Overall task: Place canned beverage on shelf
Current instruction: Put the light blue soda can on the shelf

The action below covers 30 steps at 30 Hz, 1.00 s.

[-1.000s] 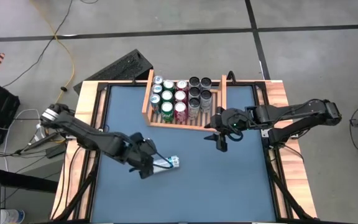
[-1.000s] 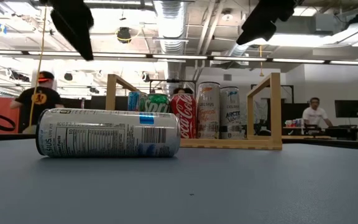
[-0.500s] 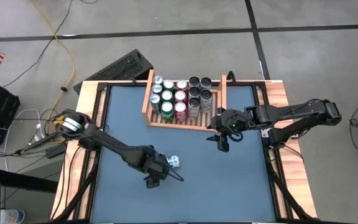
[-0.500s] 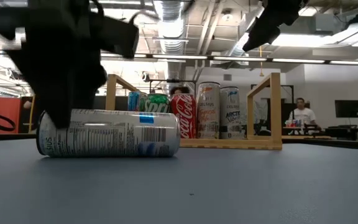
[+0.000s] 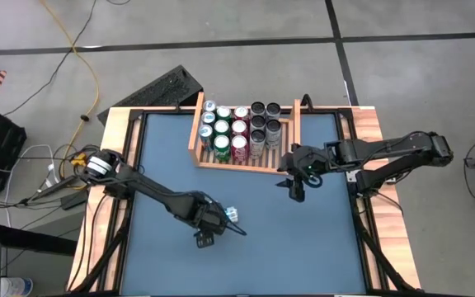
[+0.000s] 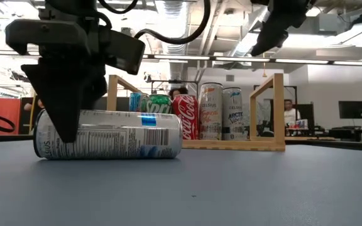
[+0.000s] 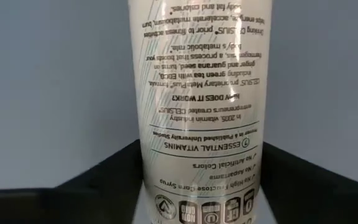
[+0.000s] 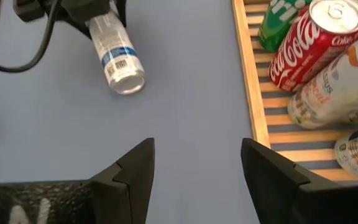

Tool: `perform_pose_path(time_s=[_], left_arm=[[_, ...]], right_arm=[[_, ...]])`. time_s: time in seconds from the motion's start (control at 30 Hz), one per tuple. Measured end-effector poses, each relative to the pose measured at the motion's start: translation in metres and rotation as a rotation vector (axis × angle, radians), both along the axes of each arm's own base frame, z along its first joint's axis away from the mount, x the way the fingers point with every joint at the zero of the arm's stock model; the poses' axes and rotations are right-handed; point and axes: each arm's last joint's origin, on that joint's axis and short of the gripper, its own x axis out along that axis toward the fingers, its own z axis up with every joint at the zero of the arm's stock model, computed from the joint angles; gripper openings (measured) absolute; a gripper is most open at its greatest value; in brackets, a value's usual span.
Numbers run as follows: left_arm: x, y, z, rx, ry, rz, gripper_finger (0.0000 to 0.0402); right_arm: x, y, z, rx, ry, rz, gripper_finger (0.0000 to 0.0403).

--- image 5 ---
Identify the black plastic crate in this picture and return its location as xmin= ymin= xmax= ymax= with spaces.
xmin=0 ymin=106 xmax=28 ymax=195

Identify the black floor cable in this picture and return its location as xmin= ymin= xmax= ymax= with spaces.
xmin=2 ymin=0 xmax=98 ymax=117

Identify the white floor cable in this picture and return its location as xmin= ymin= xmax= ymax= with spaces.
xmin=4 ymin=143 xmax=63 ymax=228

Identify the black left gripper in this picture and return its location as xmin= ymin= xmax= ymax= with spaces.
xmin=187 ymin=197 xmax=233 ymax=249

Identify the yellow floor cable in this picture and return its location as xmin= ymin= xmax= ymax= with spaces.
xmin=39 ymin=0 xmax=101 ymax=181

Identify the white blue bottle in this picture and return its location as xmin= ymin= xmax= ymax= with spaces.
xmin=0 ymin=276 xmax=35 ymax=297

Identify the wooden slatted shelf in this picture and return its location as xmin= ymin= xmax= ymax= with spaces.
xmin=187 ymin=91 xmax=303 ymax=177

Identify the black power brick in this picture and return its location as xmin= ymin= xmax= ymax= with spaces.
xmin=62 ymin=191 xmax=88 ymax=210

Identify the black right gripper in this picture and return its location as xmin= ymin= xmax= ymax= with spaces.
xmin=275 ymin=143 xmax=334 ymax=203

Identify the red Coca-Cola can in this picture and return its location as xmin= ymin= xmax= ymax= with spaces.
xmin=231 ymin=120 xmax=249 ymax=136
xmin=233 ymin=105 xmax=251 ymax=121
xmin=230 ymin=134 xmax=250 ymax=164

